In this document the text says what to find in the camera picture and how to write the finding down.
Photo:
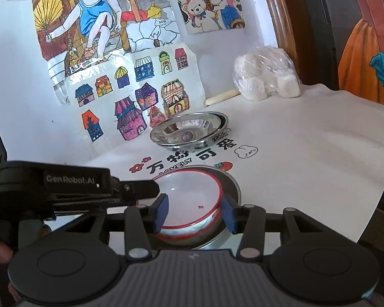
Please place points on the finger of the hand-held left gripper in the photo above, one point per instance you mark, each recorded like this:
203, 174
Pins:
140, 188

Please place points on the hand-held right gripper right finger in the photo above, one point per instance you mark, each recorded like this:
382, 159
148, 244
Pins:
229, 214

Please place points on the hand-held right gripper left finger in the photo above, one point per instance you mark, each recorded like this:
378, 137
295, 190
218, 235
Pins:
160, 214

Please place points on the plain steel plate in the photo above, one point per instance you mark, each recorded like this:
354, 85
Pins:
234, 192
227, 123

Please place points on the white bowl with red rim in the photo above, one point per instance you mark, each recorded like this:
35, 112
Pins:
192, 192

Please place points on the steel plate with blue sticker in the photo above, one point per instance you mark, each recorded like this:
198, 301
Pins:
192, 124

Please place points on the person's left hand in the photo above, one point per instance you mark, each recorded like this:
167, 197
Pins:
0, 252

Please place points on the white printed tablecloth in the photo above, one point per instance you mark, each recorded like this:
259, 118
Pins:
291, 140

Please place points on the colourful houses drawing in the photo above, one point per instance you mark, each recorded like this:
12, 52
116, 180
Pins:
131, 86

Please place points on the plastic bag of white lumps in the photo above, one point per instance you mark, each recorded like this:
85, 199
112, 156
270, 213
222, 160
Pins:
262, 76

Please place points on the child with fan drawing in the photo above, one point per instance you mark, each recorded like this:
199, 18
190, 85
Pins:
92, 12

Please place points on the girl with teddy drawing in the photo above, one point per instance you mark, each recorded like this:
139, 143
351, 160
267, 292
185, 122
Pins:
208, 6

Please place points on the dark framed orange dress painting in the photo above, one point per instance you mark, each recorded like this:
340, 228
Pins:
364, 54

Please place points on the wooden frame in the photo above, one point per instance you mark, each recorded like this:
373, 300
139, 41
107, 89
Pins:
280, 16

